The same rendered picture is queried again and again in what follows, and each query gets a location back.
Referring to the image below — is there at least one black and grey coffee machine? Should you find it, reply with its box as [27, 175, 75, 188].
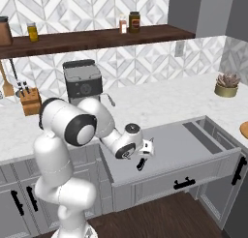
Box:
[61, 58, 116, 108]

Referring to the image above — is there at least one yellow oil jar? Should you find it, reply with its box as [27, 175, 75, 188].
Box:
[26, 21, 40, 43]

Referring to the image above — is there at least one white wall outlet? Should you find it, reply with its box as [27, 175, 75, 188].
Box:
[173, 41, 186, 58]

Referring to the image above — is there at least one wooden knife block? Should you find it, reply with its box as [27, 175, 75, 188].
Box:
[18, 87, 44, 117]

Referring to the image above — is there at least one grey open drawer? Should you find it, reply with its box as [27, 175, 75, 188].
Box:
[98, 114, 243, 214]

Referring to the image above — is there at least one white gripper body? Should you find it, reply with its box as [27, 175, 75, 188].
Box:
[140, 137, 156, 160]

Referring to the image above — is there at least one dark jar with green lid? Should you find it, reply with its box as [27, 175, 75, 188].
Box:
[128, 11, 142, 35]

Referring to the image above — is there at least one wooden spatula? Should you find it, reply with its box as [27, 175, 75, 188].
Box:
[0, 61, 16, 98]

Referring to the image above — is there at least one grey angled cupboard door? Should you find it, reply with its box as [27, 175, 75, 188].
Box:
[195, 151, 248, 232]

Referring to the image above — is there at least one dark wooden wall shelf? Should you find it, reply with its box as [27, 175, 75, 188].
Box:
[0, 23, 197, 60]

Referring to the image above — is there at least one black angled cupboard door handle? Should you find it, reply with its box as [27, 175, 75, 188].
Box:
[231, 156, 248, 187]

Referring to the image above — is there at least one round wooden cutting board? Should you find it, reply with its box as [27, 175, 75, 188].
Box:
[238, 120, 248, 140]

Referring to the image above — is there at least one black drawer handle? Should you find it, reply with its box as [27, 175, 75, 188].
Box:
[172, 176, 197, 191]

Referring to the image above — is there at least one brown canister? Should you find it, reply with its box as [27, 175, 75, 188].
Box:
[0, 15, 15, 47]

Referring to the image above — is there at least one succulent in olive pot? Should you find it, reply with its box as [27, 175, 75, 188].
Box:
[213, 71, 242, 99]

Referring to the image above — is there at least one black hanging utensil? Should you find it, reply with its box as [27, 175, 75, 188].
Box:
[8, 58, 21, 85]

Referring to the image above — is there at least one orange and white spice shaker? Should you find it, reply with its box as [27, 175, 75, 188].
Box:
[118, 15, 129, 35]

